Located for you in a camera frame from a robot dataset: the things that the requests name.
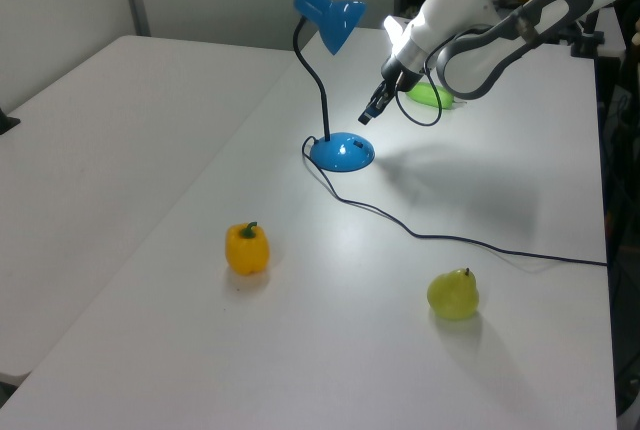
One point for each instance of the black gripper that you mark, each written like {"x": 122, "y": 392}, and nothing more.
{"x": 397, "y": 74}

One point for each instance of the blue gooseneck desk lamp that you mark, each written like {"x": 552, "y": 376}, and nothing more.
{"x": 345, "y": 152}

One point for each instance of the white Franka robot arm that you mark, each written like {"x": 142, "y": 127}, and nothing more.
{"x": 460, "y": 5}

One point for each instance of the green cucumber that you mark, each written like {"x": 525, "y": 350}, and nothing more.
{"x": 422, "y": 94}

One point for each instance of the yellow bell pepper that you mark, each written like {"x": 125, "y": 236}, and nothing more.
{"x": 247, "y": 255}

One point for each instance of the green pear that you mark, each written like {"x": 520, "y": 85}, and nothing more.
{"x": 452, "y": 297}

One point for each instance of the black camera stand with clamp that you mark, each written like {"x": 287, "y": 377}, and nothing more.
{"x": 585, "y": 45}

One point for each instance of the black clamp bracket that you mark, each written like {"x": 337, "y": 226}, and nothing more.
{"x": 6, "y": 124}

